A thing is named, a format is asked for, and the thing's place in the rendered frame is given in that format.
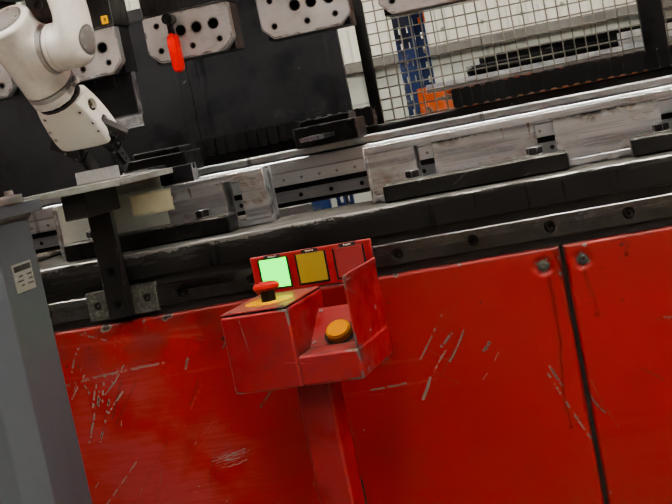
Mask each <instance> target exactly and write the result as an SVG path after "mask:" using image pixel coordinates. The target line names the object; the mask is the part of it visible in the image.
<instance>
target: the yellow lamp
mask: <svg viewBox="0 0 672 504"><path fill-rule="evenodd" d="M296 260H297V264H298V269H299V274H300V279H301V283H309V282H315V281H321V280H328V279H329V278H328V273H327V268H326V263H325V258H324V253H323V251H318V252H311V253H305V254H299V255H296Z"/></svg>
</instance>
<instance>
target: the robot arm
mask: <svg viewBox="0 0 672 504"><path fill-rule="evenodd" d="M47 2H48V5H49V8H50V11H51V14H52V19H53V22H52V23H49V24H43V23H41V22H39V21H38V20H36V18H35V17H34V16H33V14H32V13H31V11H30V10H29V9H28V8H27V7H26V6H24V5H21V4H16V5H11V6H8V7H5V8H3V9H1V10H0V63H1V65H2V66H3V67H4V69H5V70H6V71H7V73H8V74H9V75H10V77H11V78H12V79H13V81H14V82H15V83H16V85H17V86H18V87H19V89H20V90H21V91H22V93H23V94H24V95H25V97H26V98H27V100H28V101H29V102H30V104H31V105H32V106H33V108H34V109H35V110H37V113H38V116H39V118H40V120H41V122H42V124H43V126H44V127H45V129H46V131H47V132H48V134H49V135H50V137H51V138H52V141H51V145H50V149H51V150H53V151H56V152H59V153H62V154H63V155H65V156H67V157H70V158H73V161H74V162H76V163H80V164H81V166H82V167H83V168H84V170H85V171H89V170H94V169H98V168H99V164H98V163H97V161H96V160H95V159H94V157H93V156H92V154H91V153H90V152H89V151H88V150H85V151H84V149H85V148H90V147H94V146H99V145H102V146H103V147H104V148H106V149H107V150H108V151H109V152H111V153H112V156H111V158H112V159H113V161H114V162H115V164H116V165H118V166H119V169H120V171H121V172H126V170H127V167H128V164H129V161H130V159H129V157H128V155H127V154H126V152H125V151H124V149H123V148H122V147H121V145H122V142H123V140H124V139H125V137H126V135H127V132H128V128H127V127H125V126H123V125H121V124H119V123H116V121H115V119H114V118H113V116H112V115H111V113H110V112H109V111H108V110H107V108H106V107H105V106H104V105H103V104H102V102H101V101H100V100H99V99H98V98H97V97H96V96H95V95H94V94H93V93H92V92H91V91H90V90H89V89H88V88H87V87H85V86H84V85H78V83H79V82H80V79H79V77H78V76H77V75H75V74H74V73H73V71H72V69H76V68H80V67H83V66H85V65H87V64H89V63H90V62H91V61H92V60H93V59H94V56H95V53H96V40H95V34H94V29H93V25H92V21H91V17H90V13H89V9H88V5H87V2H86V0H47ZM109 130H110V131H109ZM111 131H112V132H114V133H116V134H117V136H116V135H114V134H113V133H112V132H111ZM110 140H111V141H112V142H113V143H114V144H113V145H112V144H111V143H109V141H110ZM19 202H23V198H22V194H16V195H15V194H13V191H12V190H10V191H5V192H4V196H3V197H0V207H1V206H6V205H10V204H15V203H19Z"/></svg>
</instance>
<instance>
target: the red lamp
mask: <svg viewBox="0 0 672 504"><path fill-rule="evenodd" d="M333 250H334V255H335V260H336V265H337V270H338V275H339V278H340V277H342V276H343V275H345V274H346V273H348V272H350V271H351V270H353V269H355V268H356V267H358V266H360V265H361V264H363V263H365V261H364V256H363V251H362V246H361V244H360V245H354V246H348V247H342V248H336V249H333Z"/></svg>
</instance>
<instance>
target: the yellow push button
mask: <svg viewBox="0 0 672 504"><path fill-rule="evenodd" d="M351 333H352V327H351V325H350V323H349V322H348V321H347V320H344V319H339V320H335V321H333V322H332V323H330V324H329V326H328V327H327V329H326V335H327V337H328V339H329V340H330V341H331V342H336V343H337V342H342V341H344V340H346V339H347V338H348V337H349V336H350V335H351Z"/></svg>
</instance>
